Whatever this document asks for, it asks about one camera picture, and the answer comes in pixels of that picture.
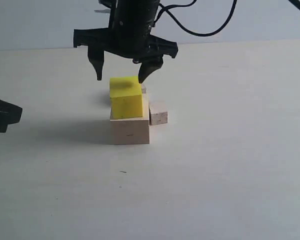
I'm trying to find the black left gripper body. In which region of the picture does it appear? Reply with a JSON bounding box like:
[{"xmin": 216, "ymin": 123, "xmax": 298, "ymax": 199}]
[{"xmin": 0, "ymin": 99, "xmax": 23, "ymax": 133}]

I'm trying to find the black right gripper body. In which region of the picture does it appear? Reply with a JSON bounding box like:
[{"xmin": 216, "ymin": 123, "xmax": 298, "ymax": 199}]
[{"xmin": 73, "ymin": 0, "xmax": 178, "ymax": 62}]

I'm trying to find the yellow block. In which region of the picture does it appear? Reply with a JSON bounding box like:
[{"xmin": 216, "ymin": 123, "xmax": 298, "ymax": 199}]
[{"xmin": 109, "ymin": 76, "xmax": 143, "ymax": 120}]

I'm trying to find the large wooden cube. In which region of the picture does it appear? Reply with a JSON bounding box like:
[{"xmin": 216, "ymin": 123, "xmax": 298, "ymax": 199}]
[{"xmin": 109, "ymin": 93, "xmax": 150, "ymax": 145}]

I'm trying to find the medium wooden cube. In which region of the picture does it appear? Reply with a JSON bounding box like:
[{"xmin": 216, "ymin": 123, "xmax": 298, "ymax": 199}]
[{"xmin": 141, "ymin": 83, "xmax": 147, "ymax": 94}]

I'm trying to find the small wooden cube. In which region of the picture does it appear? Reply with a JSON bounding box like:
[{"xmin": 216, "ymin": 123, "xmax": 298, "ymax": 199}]
[{"xmin": 149, "ymin": 101, "xmax": 168, "ymax": 126}]

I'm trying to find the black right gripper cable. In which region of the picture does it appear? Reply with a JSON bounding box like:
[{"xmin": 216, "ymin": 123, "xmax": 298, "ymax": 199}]
[{"xmin": 153, "ymin": 0, "xmax": 238, "ymax": 37}]

